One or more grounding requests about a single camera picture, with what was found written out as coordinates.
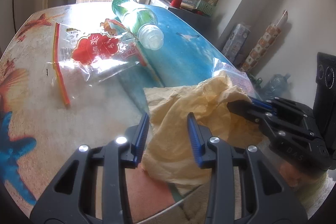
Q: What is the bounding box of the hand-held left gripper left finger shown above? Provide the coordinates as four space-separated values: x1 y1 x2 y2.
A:
29 112 151 224

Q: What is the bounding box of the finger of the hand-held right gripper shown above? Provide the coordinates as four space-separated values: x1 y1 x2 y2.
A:
227 100 320 146
250 97 309 125

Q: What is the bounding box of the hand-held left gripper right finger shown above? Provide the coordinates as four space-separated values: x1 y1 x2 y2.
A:
186 112 307 224

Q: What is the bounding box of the clear wrapper red lettering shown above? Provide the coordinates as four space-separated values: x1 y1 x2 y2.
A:
212 57 256 98

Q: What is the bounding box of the clear wrapper red flower print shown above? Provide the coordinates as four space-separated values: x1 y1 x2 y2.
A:
47 19 147 109

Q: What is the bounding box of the green plastic bottle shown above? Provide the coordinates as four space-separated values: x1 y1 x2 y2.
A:
112 0 164 50

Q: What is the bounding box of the empty clear water jug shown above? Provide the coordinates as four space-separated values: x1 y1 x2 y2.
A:
262 73 292 101

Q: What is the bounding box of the beach print table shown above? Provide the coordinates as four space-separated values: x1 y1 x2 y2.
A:
0 1 263 215

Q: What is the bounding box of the toilet paper pack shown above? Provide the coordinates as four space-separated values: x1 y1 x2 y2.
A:
222 23 251 63

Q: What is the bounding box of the green towel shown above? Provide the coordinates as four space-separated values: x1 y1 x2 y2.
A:
297 169 330 211

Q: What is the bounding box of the grey cabinet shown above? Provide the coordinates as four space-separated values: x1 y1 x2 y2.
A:
150 0 213 28

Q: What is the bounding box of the green slotted basket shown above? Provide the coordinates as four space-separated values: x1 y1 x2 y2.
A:
201 0 217 16

